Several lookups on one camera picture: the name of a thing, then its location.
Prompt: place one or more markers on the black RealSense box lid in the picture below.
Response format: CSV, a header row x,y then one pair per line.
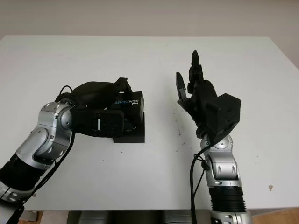
x,y
130,103

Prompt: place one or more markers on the dark grey robot torso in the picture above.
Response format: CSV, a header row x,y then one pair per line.
x,y
116,218

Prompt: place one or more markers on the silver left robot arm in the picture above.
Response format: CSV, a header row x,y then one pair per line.
x,y
39,144

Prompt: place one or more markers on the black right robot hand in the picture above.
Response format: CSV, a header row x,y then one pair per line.
x,y
203,93

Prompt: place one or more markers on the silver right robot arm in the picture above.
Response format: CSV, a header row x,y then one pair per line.
x,y
222,168

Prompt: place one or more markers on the black camera box base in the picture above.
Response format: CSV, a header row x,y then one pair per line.
x,y
130,137

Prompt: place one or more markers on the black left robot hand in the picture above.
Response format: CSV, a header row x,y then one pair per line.
x,y
95,93

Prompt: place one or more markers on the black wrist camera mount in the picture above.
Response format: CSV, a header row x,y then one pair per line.
x,y
100,122
224,116

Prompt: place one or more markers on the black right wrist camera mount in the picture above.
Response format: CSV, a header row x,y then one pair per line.
x,y
224,116

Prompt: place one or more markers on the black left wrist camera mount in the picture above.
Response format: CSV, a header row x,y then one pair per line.
x,y
100,122

